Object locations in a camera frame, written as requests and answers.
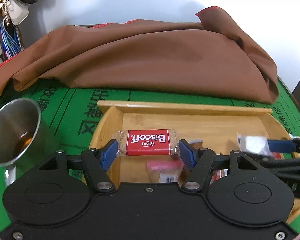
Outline white translucent candy packet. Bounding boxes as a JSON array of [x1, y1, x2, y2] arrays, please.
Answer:
[[237, 134, 272, 157]]

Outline red Biscoff biscuit packet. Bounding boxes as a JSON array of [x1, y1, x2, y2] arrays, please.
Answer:
[[113, 129, 179, 156]]

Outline pink cake packet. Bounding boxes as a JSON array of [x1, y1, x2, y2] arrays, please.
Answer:
[[146, 160, 184, 183]]

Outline red nut snack packet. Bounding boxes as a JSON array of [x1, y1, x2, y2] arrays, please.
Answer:
[[271, 152, 285, 160]]

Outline red black coffee sachet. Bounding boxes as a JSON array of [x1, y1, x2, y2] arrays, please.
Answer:
[[210, 170, 228, 184]]

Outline wooden serving tray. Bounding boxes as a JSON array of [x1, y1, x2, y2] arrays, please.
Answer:
[[81, 100, 300, 225]]

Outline stainless steel mug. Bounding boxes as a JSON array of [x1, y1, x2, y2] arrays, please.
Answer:
[[0, 98, 60, 186]]

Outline brown cloth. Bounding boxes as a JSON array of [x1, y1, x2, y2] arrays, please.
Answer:
[[0, 7, 279, 104]]

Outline white small handbag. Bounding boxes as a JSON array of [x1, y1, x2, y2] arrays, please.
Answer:
[[6, 0, 29, 26]]

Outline blue cords bundle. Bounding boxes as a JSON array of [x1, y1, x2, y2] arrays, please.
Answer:
[[0, 17, 23, 61]]

